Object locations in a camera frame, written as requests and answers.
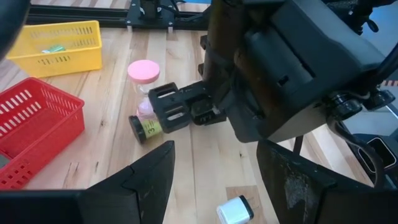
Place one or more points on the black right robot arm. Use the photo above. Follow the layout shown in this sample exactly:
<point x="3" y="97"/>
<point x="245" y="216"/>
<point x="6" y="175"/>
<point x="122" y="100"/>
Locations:
<point x="357" y="9"/>

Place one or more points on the pink hourglass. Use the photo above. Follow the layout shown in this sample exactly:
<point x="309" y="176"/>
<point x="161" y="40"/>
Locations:
<point x="143" y="71"/>

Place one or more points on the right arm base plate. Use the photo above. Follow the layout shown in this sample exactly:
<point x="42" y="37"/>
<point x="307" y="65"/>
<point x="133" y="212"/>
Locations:
<point x="149" y="9"/>

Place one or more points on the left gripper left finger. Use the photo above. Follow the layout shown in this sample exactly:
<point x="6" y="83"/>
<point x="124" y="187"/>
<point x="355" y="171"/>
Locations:
<point x="140" y="193"/>

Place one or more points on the black table frame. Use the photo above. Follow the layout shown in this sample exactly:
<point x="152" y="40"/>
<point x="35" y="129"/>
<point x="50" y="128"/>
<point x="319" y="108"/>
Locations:
<point x="77" y="17"/>

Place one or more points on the white cube charger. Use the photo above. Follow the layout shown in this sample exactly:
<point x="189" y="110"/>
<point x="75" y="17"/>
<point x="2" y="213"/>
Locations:
<point x="233" y="211"/>

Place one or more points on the red plastic basket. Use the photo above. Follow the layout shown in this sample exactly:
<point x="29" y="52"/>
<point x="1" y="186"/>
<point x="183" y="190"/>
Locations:
<point x="62" y="124"/>

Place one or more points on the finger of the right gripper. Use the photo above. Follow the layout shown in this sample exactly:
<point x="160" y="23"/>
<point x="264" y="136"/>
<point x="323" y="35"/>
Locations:
<point x="169" y="107"/>
<point x="206" y="113"/>

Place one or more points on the yellow sand hourglass number three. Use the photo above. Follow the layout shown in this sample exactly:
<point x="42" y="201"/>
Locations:
<point x="150" y="129"/>

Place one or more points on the green and white charger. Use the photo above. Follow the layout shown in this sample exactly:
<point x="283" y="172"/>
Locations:
<point x="56" y="48"/>

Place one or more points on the yellow plastic basket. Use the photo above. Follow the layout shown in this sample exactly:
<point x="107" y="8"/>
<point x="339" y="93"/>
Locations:
<point x="77" y="62"/>

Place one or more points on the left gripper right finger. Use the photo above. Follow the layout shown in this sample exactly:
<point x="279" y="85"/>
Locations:
<point x="298" y="193"/>

